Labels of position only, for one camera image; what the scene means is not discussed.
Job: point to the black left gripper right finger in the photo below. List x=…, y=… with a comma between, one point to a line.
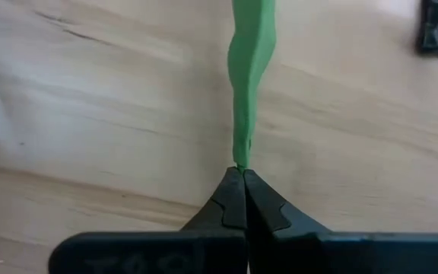
x=318, y=251

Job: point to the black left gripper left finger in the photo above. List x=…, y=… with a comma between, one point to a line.
x=204, y=243

